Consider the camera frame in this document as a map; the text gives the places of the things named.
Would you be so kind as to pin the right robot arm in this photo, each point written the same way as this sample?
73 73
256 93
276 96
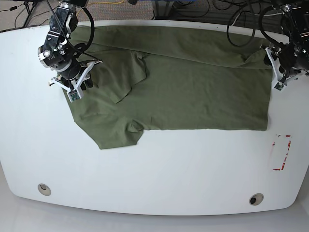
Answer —
57 48

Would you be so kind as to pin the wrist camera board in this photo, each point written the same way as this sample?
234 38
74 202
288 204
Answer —
74 95
279 86

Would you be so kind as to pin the table cable grommet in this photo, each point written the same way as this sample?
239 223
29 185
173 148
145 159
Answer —
44 190
256 199

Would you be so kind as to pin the red tape rectangle marking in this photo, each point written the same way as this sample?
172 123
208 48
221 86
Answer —
279 152

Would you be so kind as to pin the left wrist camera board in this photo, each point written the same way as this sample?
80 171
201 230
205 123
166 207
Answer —
279 86

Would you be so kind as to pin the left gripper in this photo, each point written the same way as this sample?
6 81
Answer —
288 64

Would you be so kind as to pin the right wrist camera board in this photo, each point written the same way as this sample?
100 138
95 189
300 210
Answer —
74 95

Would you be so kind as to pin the left table cable grommet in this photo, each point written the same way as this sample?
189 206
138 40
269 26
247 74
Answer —
44 190

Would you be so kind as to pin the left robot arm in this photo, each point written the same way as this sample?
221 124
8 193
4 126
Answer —
294 22

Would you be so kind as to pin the right table cable grommet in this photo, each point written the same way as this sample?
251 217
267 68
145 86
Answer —
256 199

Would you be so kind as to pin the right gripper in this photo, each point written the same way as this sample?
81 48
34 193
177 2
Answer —
75 76

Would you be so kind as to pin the green t-shirt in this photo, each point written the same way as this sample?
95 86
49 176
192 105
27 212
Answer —
170 78

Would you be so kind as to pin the black tripod stand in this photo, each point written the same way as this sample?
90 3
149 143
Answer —
30 6

